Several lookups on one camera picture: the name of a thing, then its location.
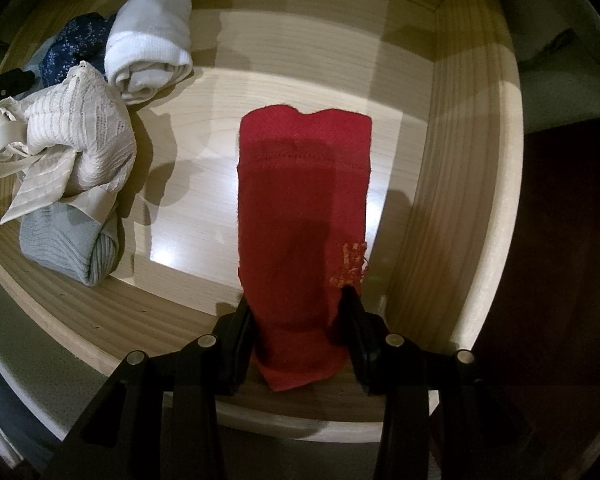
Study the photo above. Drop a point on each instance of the wooden drawer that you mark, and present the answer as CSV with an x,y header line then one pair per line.
x,y
280,35

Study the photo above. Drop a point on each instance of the navy floral underwear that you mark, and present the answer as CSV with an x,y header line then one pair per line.
x,y
75,40

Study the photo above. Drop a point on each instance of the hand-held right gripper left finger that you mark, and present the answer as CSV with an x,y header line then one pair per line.
x,y
242,350

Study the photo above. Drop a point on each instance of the white rolled underwear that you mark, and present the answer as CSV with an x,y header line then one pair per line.
x,y
150,55

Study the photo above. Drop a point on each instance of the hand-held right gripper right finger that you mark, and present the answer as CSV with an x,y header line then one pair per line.
x,y
360,355

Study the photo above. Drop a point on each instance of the cream lace bra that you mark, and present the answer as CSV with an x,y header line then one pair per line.
x,y
95,125

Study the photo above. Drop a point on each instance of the red underwear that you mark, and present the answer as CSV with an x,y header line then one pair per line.
x,y
300,185

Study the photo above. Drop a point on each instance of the pale grey ribbed underwear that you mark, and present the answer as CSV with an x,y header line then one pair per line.
x,y
65,245

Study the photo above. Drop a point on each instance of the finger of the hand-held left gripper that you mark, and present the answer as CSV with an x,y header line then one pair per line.
x,y
10,82

